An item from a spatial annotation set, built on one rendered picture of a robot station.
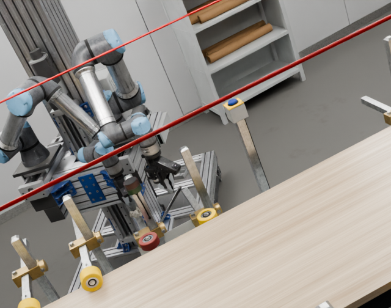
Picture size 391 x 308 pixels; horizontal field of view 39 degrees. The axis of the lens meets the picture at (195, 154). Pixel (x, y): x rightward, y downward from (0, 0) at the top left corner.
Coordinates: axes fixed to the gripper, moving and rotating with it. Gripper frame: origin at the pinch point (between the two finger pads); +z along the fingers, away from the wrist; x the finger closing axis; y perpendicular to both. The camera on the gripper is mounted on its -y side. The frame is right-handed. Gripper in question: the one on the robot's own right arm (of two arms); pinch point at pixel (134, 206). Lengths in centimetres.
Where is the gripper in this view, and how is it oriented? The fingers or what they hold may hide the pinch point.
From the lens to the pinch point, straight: 263.2
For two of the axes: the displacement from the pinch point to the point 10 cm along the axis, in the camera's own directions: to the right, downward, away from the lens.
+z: 3.5, 8.2, 4.6
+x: -8.9, 4.5, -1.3
